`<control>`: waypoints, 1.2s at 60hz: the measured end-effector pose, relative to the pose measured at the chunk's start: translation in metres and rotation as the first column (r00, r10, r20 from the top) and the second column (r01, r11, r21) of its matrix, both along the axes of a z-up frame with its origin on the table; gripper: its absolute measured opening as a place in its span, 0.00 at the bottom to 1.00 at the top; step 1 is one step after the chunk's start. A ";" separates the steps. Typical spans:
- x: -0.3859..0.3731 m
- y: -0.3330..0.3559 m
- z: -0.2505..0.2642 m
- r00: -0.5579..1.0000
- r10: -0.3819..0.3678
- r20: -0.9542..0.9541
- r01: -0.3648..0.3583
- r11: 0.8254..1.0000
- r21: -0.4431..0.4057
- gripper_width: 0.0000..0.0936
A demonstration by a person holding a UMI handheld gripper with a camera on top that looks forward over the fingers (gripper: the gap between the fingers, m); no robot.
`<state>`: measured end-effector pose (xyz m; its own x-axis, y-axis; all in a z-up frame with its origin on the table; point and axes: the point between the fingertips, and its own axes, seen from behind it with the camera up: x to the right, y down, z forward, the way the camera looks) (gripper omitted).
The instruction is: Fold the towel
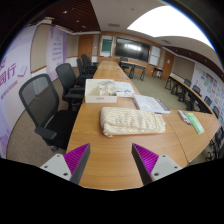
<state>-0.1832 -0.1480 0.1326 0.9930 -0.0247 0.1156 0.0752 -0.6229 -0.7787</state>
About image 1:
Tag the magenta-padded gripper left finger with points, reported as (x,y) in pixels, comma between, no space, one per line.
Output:
(76,159)

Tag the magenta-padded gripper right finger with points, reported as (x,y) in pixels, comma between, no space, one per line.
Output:
(146,160)

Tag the cream zigzag knit towel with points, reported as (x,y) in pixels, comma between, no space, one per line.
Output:
(131,120)

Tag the white marker pens bundle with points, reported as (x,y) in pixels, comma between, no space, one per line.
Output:
(184,117)

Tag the green booklet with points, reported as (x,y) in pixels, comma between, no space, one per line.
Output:
(195,122)

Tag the white compartment organizer box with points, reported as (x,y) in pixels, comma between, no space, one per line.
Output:
(96,96)

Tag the small blue-white flat box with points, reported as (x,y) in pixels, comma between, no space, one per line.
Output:
(126,94)

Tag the black mesh office chair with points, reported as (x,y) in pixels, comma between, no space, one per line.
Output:
(40,100)
(66,78)

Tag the white printed paper sheet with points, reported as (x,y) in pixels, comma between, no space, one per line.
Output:
(123,86)

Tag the long curved wooden table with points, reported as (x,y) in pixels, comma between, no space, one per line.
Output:
(186,90)

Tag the black chairs row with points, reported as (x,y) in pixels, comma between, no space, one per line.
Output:
(196,89)

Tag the small dark side table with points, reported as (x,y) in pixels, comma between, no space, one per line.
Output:
(157,69)

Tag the black office chairs group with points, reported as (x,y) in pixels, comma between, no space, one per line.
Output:
(86,65)

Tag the dark-legged wooden desk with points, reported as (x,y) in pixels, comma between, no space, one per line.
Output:
(133,64)

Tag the brown wooden door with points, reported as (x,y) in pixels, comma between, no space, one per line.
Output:
(168,65)
(86,46)

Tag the black desk chair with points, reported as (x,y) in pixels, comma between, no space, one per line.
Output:
(123,59)

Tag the bright ceiling light panel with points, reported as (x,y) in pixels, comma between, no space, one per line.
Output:
(166,25)

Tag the white wall board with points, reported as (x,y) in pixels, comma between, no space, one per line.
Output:
(155,55)

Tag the purple wall banner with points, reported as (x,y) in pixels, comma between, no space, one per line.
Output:
(56,50)

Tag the large black wall screen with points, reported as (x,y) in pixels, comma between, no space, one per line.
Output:
(132,49)

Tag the green framed wall board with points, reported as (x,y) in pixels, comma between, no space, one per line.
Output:
(106,45)

